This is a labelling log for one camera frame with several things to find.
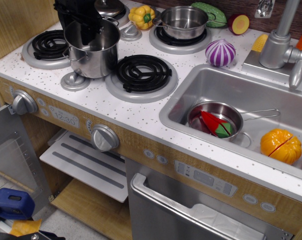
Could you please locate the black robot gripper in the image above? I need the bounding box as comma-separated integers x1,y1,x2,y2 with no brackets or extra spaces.
53,0,103,46

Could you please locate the tall steel stock pot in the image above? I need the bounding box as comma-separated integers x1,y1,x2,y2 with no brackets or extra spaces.
63,19,120,79

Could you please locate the steel pot lid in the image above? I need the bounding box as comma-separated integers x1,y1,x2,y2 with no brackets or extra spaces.
94,0,124,17

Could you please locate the back left stove burner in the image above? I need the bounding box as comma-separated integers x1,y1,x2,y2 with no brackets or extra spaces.
100,4,129,28

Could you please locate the stove burner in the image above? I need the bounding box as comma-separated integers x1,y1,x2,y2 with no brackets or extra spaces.
149,27,212,55
105,54,178,104
100,4,129,28
22,30,70,70

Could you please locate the front left stove burner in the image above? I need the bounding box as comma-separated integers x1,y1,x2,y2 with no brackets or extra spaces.
22,30,70,70

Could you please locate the front right stove burner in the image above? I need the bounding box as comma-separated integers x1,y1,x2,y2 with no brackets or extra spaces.
105,54,178,104

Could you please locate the back right stove burner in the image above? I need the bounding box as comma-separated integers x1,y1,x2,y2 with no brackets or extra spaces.
149,27,212,55

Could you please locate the small steel pot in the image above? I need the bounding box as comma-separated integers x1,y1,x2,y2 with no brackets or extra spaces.
152,6,216,40

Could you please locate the back stovetop silver knob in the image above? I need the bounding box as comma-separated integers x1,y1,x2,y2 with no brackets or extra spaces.
120,24,142,42

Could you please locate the stovetop silver knob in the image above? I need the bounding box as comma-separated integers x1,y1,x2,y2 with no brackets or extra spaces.
60,72,90,92
120,24,142,42

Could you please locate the front stovetop silver knob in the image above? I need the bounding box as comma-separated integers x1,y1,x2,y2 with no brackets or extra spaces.
60,72,90,92

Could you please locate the yellow toy bell pepper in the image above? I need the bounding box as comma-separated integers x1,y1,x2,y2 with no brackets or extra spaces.
128,5,155,30

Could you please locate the oven clock display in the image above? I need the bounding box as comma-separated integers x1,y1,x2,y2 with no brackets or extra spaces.
48,105,79,128

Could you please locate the left oven dial knob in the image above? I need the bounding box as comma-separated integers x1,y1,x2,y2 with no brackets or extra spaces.
12,89,38,115

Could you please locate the oven dial knob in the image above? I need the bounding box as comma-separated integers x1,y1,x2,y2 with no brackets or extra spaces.
91,124,120,152
12,89,38,115

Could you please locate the right oven dial knob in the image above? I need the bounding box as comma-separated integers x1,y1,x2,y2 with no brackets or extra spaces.
91,124,120,152

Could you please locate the green toy cucumber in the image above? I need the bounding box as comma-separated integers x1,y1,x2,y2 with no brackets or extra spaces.
191,2,227,28

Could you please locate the white oven rack shelf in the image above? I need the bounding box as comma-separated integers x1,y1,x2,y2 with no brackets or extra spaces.
40,131,128,203

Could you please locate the purple toy onion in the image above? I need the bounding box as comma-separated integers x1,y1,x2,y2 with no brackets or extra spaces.
205,39,236,67

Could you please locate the red toy fruit half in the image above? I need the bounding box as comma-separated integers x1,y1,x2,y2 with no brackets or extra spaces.
228,14,250,35

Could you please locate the open oven door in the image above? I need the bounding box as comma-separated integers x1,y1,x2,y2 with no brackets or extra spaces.
0,105,51,216

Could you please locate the red toy chili pepper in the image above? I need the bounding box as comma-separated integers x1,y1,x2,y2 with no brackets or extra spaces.
201,110,233,138

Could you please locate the yellow toy corn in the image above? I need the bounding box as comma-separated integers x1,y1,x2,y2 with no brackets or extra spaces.
252,34,268,53

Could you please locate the silver toy faucet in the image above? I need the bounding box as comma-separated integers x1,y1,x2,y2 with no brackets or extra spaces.
241,0,302,90

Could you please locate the silver dishwasher door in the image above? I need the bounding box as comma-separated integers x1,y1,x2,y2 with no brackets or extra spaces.
125,159,294,240

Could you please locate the blue clamp tool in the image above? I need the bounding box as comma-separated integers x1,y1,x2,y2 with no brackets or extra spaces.
0,188,35,220

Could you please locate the yellow cloth scrap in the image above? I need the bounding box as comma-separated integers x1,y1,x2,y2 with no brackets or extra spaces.
9,219,42,237

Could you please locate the orange toy pumpkin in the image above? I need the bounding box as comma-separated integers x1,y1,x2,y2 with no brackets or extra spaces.
260,128,302,165

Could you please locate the steel saucepan with handle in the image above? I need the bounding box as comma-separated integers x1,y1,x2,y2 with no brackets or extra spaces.
187,101,281,142

